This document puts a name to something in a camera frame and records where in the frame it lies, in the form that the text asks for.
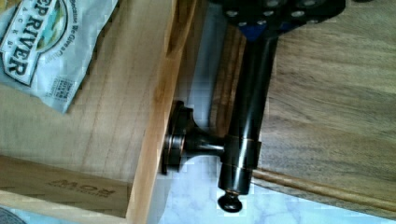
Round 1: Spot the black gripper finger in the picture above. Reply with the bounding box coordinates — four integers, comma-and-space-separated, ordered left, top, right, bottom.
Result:
209, 0, 347, 41

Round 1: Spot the bamboo drawer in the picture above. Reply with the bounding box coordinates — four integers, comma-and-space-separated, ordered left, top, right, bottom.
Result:
1, 0, 206, 224

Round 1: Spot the wooden serving tray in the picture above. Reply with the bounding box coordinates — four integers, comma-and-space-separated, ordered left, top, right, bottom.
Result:
208, 0, 396, 220

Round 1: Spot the Deep River chip bag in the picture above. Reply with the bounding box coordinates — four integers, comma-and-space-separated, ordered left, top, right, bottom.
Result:
1, 0, 119, 113

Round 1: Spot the dark metal drawer handle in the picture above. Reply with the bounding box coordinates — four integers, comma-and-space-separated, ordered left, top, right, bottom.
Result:
161, 37, 278, 213

